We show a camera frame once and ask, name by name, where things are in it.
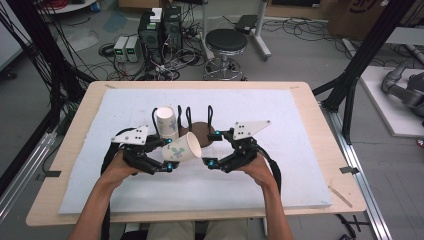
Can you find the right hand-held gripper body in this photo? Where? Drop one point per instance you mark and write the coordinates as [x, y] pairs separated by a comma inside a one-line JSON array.
[[245, 151]]

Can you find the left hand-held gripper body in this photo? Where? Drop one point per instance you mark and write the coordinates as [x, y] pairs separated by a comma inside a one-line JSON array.
[[133, 153]]

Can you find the white floral paper cup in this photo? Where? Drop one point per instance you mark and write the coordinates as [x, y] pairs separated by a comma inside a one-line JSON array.
[[181, 148], [166, 121]]

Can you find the person's right hand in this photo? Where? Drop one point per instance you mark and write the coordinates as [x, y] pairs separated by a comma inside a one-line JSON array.
[[260, 171]]

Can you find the person's left hand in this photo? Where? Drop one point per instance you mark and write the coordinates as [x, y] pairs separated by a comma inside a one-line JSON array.
[[115, 171]]

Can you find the white foam mat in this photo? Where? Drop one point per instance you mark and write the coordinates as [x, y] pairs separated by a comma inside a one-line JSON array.
[[283, 100]]

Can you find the person's legs in beige pants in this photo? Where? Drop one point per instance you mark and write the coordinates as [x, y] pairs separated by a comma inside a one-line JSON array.
[[170, 231]]

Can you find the white table leg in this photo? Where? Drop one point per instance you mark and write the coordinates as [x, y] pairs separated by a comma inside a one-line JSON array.
[[265, 226]]

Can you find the black tape piece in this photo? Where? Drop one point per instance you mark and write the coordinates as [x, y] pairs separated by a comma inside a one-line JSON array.
[[52, 173], [349, 170]]

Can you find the black round stool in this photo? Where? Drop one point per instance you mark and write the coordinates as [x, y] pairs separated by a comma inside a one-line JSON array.
[[226, 40]]

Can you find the grey power supply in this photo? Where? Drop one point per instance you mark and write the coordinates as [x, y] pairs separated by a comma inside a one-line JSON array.
[[120, 49], [132, 49]]

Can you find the white metal stand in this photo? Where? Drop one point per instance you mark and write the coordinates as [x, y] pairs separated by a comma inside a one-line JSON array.
[[261, 40]]

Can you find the thin wooden strip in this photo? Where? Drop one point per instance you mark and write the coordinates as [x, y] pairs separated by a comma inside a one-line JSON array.
[[340, 196]]

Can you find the black computer tower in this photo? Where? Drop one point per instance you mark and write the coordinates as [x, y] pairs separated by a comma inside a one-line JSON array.
[[172, 30], [149, 36]]

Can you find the flat black device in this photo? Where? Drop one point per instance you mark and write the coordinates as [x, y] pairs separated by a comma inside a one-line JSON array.
[[246, 24]]

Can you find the small white box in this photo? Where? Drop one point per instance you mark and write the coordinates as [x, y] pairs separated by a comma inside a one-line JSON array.
[[156, 15]]

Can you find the blue roll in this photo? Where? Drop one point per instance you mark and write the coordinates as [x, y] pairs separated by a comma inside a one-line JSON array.
[[95, 6]]

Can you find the white platform board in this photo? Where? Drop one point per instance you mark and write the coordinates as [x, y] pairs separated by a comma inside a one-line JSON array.
[[390, 113]]

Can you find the white round table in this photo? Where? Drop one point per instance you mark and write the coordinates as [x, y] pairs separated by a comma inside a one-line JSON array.
[[66, 7]]

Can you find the grey cabinet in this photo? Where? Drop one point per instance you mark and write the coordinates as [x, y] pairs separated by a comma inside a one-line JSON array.
[[8, 46]]

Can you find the cardboard box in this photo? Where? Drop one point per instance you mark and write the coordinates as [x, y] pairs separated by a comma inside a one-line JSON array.
[[353, 20]]

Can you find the aluminium rail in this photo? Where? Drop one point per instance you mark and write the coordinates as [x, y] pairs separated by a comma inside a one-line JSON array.
[[363, 186], [26, 166]]

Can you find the black floor bracket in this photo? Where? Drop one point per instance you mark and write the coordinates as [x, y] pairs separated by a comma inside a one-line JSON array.
[[350, 226]]

